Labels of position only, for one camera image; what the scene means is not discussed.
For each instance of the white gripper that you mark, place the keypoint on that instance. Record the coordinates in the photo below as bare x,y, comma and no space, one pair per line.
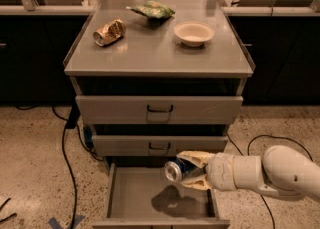
220,172

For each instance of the blue pepsi can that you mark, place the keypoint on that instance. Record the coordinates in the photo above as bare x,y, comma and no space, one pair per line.
178,169

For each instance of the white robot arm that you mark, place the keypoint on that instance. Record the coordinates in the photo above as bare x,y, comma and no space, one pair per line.
280,173

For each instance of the open bottom grey drawer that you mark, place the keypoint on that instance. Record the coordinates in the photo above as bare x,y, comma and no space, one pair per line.
142,198

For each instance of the middle grey drawer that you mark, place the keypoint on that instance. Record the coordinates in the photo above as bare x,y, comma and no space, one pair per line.
155,145

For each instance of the grey drawer cabinet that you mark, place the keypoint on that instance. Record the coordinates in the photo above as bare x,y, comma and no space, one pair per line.
151,61

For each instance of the top grey drawer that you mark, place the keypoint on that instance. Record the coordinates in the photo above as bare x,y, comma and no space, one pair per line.
159,109

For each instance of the crushed gold soda can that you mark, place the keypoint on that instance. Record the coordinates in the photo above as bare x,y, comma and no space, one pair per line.
110,32

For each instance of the white paper bowl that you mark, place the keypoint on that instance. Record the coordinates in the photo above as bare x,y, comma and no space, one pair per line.
194,34

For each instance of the dark counter cabinets behind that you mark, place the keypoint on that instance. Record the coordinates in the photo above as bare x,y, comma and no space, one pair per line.
285,51

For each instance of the green chip bag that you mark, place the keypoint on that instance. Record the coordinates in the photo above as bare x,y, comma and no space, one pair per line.
153,10

